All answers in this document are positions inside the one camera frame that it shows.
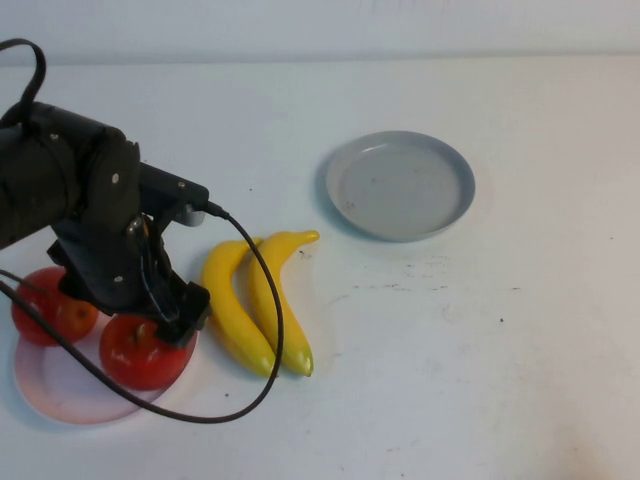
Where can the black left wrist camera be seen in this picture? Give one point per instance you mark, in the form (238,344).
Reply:
(170,182)

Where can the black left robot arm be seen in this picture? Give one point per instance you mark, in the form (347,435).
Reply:
(50,170)

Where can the yellow banana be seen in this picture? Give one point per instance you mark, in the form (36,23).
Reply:
(297,350)
(225,300)

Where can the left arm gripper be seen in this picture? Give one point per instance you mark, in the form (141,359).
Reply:
(110,260)

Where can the grey round plate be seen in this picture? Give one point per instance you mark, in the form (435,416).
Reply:
(400,190)

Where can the red apple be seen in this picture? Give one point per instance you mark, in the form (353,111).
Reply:
(140,365)
(35,315)

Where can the pink round plate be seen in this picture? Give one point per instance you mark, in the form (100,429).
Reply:
(55,395)

